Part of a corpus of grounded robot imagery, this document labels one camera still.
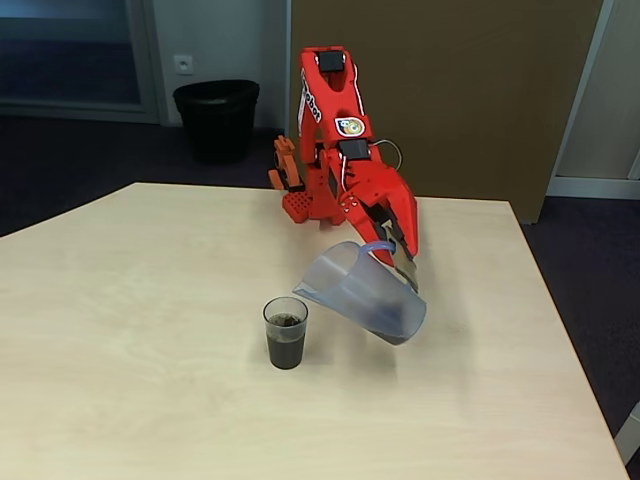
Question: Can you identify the clear plastic measuring jug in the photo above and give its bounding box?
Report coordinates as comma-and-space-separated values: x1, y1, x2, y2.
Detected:
291, 219, 428, 347

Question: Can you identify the clear plastic cup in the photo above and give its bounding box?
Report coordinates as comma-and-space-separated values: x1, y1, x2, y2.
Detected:
262, 296, 310, 371

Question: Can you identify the orange table clamp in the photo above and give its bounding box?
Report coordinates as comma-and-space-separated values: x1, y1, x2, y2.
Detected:
267, 134, 305, 194

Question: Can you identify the brown pin board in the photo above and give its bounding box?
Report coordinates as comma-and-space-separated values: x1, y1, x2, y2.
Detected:
288, 0, 605, 225

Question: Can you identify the black waste bin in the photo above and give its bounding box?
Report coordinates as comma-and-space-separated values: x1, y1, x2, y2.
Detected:
172, 79, 261, 166

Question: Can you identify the light grey furniture edge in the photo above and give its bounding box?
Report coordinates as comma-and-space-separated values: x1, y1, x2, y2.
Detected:
613, 399, 640, 467

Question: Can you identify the grey framed glass panel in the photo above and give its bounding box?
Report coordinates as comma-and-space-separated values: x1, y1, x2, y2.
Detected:
0, 0, 164, 125

